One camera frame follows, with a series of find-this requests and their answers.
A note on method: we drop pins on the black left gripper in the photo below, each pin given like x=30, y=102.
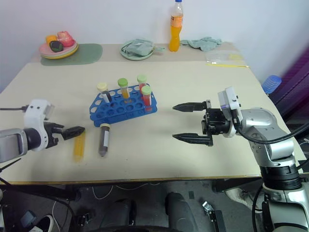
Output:
x=51, y=135

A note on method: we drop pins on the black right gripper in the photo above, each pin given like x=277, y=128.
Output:
x=216, y=122

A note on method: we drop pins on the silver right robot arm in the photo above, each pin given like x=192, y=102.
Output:
x=262, y=120

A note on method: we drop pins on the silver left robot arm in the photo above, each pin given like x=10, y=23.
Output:
x=10, y=145

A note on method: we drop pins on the cream-capped dark test tube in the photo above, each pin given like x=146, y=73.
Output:
x=104, y=140
x=103, y=90

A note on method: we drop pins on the green-capped red test tube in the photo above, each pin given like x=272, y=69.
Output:
x=142, y=81
x=146, y=99

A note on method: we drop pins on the blue test tube rack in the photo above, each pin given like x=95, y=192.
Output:
x=118, y=110

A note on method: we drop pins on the green-capped yellow test tube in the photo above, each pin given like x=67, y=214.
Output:
x=123, y=88

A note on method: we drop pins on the yellow plastic strip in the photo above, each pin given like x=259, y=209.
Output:
x=227, y=65

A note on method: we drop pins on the clear plastic bag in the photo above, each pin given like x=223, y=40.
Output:
x=218, y=55

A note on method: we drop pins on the yellow plate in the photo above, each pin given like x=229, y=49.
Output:
x=70, y=53

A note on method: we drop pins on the green placemat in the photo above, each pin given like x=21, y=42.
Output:
x=89, y=54

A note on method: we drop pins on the crumpled green cloth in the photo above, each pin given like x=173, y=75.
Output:
x=205, y=43

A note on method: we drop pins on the light green plate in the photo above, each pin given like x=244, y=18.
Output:
x=135, y=57

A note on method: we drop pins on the dark rounded shape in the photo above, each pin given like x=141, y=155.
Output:
x=181, y=210

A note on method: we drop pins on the dark toy avocado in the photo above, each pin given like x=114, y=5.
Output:
x=56, y=46

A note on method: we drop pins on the pink plate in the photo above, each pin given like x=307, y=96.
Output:
x=44, y=49

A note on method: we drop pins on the orange soda bottle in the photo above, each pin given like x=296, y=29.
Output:
x=175, y=36

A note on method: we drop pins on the blue ribbed cap stack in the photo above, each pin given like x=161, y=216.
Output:
x=271, y=83

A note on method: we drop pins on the folded green cloth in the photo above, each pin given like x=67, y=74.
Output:
x=138, y=47

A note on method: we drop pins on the red toy apple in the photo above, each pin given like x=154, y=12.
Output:
x=65, y=38

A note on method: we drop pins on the black and white shoe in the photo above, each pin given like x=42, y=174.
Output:
x=46, y=223

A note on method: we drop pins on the orange toy fruit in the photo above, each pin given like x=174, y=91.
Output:
x=51, y=38

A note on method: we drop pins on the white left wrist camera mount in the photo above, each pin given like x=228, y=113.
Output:
x=36, y=111

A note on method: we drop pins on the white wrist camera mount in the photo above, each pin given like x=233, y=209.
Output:
x=229, y=101
x=36, y=111

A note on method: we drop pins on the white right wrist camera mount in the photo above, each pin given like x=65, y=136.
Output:
x=229, y=101

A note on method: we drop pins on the black table frame bar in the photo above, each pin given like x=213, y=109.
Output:
x=43, y=191

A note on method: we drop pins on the metal clamp bracket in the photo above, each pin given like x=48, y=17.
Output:
x=212, y=215

